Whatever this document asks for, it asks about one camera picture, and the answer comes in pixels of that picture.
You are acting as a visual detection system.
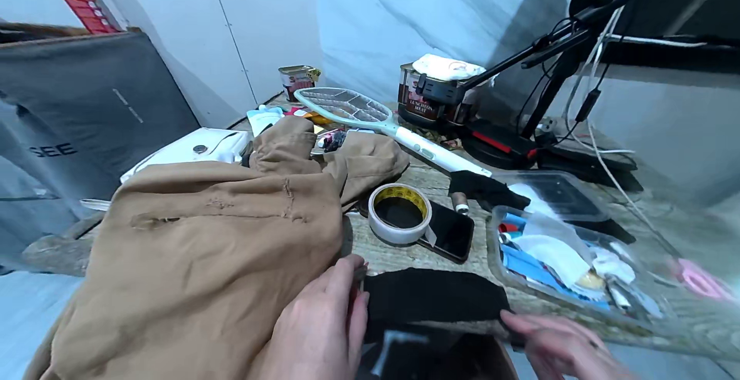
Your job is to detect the person's right hand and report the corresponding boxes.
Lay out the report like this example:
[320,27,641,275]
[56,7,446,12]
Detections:
[499,309,638,380]

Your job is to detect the person's left hand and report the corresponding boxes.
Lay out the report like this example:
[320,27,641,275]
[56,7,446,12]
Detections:
[250,254,369,380]

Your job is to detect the black cloth piece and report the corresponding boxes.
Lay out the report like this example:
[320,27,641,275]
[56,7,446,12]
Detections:
[363,268,512,343]

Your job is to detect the blue folded fabric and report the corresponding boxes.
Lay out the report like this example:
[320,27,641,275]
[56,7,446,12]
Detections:
[499,212,611,311]

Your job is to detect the white adhesive tape roll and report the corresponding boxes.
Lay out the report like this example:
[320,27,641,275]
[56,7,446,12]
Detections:
[368,183,438,248]

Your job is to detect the clear plastic container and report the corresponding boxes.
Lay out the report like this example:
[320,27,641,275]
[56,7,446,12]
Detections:
[487,205,676,336]

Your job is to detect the white cloth scrap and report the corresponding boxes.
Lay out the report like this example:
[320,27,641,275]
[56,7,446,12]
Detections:
[511,234,592,288]

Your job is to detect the small silver metal tube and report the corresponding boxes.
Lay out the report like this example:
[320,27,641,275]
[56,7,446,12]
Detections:
[607,279,632,313]

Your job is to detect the crumpled white cloth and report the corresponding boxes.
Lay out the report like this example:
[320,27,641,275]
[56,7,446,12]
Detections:
[591,246,637,285]

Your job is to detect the black smartphone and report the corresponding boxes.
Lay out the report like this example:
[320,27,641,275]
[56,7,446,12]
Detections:
[358,194,475,264]

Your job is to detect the clear plastic lid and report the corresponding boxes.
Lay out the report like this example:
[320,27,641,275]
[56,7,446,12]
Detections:
[490,170,611,222]

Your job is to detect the brown garment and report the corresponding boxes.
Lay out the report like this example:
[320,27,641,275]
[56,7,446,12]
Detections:
[23,116,410,380]

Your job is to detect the black fabric scrap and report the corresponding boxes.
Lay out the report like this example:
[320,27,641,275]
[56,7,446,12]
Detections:
[449,170,531,211]

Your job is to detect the electric mosquito racket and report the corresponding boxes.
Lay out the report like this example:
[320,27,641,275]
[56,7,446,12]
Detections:
[294,87,493,178]

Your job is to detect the black flat case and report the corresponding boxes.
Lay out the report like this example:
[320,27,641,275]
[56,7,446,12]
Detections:
[536,146,644,193]

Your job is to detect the black round base, red stripe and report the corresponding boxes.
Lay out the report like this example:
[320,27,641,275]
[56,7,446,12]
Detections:
[461,118,538,170]

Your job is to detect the light blue white packet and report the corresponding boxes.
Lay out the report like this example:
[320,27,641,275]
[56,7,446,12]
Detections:
[247,105,286,138]

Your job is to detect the brown luncheon meat can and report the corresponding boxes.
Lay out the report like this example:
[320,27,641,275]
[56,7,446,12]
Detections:
[442,79,482,128]
[398,62,443,129]

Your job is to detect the white pouch with snap button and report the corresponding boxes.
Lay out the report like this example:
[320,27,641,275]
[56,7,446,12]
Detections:
[120,127,253,185]

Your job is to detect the small rectangular tin can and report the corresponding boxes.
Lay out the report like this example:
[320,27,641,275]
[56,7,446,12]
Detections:
[279,66,321,103]

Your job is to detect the white plastic packet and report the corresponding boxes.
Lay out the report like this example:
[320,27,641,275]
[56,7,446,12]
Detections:
[412,53,488,82]

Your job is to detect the grey fabric bundle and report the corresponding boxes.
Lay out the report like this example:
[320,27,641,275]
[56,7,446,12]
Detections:
[21,211,106,277]

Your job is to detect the grey fabric storage box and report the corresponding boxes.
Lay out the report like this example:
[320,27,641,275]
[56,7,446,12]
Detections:
[0,23,201,216]

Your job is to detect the dark screen panel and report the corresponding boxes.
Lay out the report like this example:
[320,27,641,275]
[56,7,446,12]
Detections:
[587,0,740,74]

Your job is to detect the white cable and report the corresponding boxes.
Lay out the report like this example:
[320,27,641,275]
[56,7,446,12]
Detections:
[563,0,707,288]

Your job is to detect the pink-handled scissors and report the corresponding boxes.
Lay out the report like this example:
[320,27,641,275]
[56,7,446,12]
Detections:
[650,258,736,303]

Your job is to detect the black cable with inline switch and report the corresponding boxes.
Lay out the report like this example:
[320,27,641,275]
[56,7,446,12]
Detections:
[516,16,628,150]

